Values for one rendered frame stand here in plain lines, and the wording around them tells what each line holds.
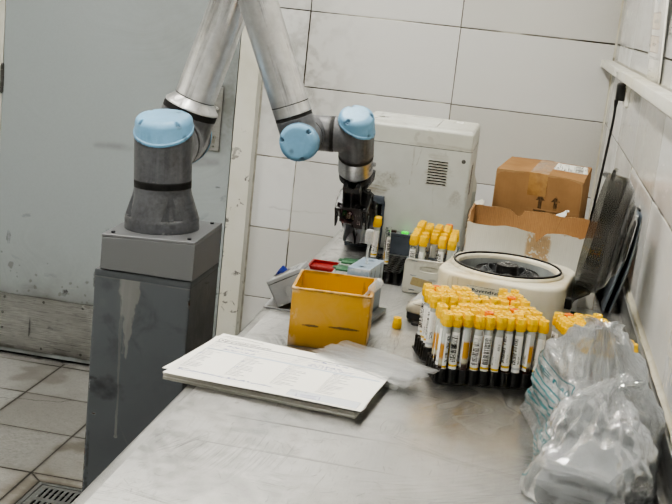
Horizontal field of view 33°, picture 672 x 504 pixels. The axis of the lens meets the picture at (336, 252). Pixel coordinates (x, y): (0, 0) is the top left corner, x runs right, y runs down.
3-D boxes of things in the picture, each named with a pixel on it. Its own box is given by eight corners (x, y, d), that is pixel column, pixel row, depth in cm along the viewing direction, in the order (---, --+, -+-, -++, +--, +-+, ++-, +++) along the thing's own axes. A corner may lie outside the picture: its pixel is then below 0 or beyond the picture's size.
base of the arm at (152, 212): (109, 228, 227) (110, 180, 224) (148, 215, 240) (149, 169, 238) (176, 238, 221) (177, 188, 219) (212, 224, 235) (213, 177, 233)
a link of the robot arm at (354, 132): (337, 100, 235) (378, 103, 235) (336, 143, 243) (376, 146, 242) (332, 122, 230) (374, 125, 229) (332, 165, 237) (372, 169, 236)
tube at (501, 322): (493, 384, 177) (503, 318, 174) (484, 381, 178) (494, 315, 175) (500, 383, 178) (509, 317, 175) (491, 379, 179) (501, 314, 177)
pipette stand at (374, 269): (350, 306, 215) (356, 255, 213) (385, 313, 213) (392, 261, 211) (334, 318, 206) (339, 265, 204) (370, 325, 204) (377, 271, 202)
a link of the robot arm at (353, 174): (342, 143, 243) (379, 148, 242) (341, 160, 246) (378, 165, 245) (334, 164, 237) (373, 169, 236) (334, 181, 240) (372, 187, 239)
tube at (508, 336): (500, 385, 177) (508, 319, 175) (495, 382, 179) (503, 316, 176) (510, 385, 178) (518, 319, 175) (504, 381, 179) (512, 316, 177)
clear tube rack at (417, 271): (412, 270, 251) (416, 238, 249) (457, 277, 249) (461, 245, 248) (401, 291, 231) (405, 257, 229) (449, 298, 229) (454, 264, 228)
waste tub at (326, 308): (296, 323, 200) (301, 268, 198) (371, 333, 199) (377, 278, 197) (285, 345, 187) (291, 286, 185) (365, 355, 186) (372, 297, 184)
